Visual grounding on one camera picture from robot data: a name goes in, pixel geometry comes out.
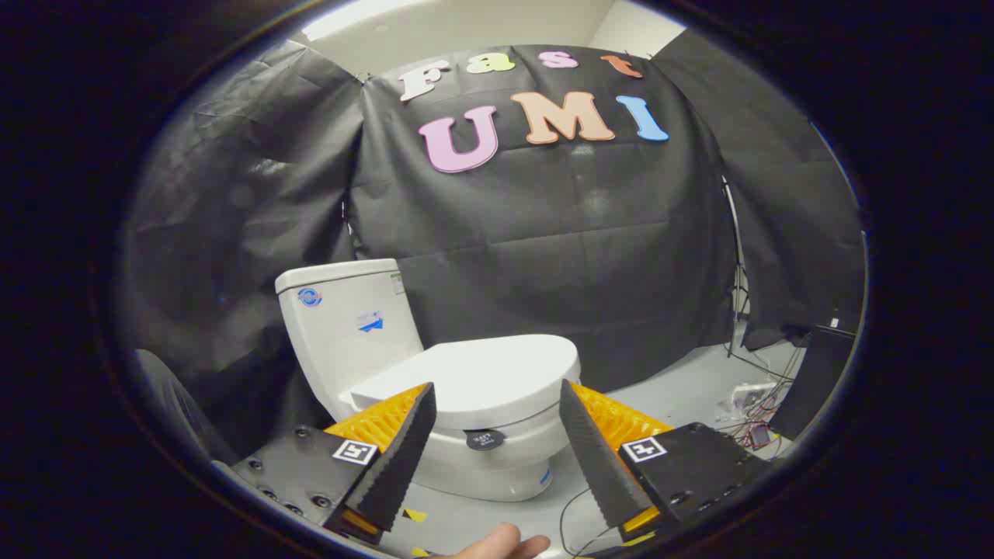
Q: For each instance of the white toilet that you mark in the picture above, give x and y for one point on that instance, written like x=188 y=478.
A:
x=342 y=341

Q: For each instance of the white toilet lid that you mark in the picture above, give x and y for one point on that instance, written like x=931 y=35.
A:
x=489 y=373

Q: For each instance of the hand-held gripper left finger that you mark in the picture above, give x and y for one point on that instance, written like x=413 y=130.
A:
x=396 y=458

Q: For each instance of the small black adapter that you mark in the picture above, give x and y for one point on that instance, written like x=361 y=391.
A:
x=759 y=436

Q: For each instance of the white power strip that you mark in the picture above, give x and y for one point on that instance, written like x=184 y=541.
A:
x=752 y=394

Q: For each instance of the black backdrop cloth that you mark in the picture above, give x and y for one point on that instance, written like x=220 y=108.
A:
x=543 y=233

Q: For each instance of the black box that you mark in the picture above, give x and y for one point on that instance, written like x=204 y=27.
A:
x=815 y=380

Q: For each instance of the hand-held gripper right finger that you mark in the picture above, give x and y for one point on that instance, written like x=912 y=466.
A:
x=594 y=458

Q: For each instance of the metal backdrop stand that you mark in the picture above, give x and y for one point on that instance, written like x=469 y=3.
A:
x=735 y=272

